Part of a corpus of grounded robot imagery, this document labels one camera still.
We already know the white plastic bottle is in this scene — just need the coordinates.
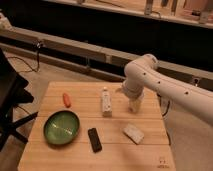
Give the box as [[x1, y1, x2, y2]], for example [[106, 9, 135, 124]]
[[101, 87, 112, 117]]

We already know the white paper cup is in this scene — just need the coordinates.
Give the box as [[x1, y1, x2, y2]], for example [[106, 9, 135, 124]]
[[129, 95, 143, 113]]

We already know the orange carrot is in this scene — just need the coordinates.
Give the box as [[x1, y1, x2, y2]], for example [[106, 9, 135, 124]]
[[63, 93, 71, 108]]

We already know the white sponge block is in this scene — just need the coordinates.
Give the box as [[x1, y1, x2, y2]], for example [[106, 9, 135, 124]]
[[123, 124, 144, 144]]

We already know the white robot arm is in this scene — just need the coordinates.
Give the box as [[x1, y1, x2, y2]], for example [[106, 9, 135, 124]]
[[122, 54, 213, 126]]

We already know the green bowl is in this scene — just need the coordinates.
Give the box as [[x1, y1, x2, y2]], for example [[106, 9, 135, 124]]
[[43, 110, 80, 145]]

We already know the black remote control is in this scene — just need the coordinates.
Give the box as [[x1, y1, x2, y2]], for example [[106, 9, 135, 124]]
[[88, 128, 102, 153]]

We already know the black cable on floor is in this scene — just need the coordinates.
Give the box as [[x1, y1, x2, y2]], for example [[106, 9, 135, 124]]
[[5, 39, 44, 74]]

